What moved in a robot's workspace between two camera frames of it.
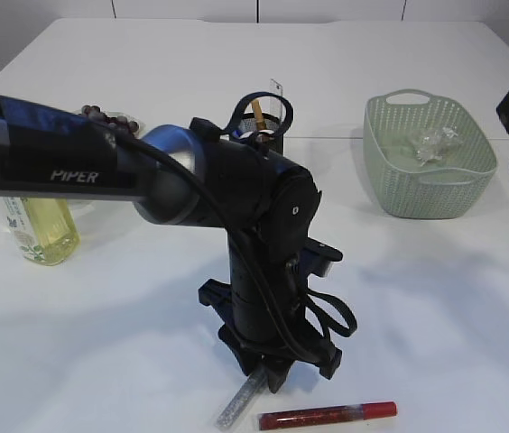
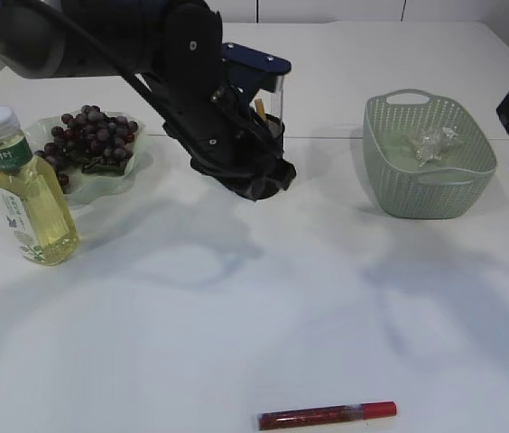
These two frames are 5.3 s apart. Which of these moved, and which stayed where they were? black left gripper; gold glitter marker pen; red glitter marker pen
Moved: black left gripper
Stayed: gold glitter marker pen; red glitter marker pen
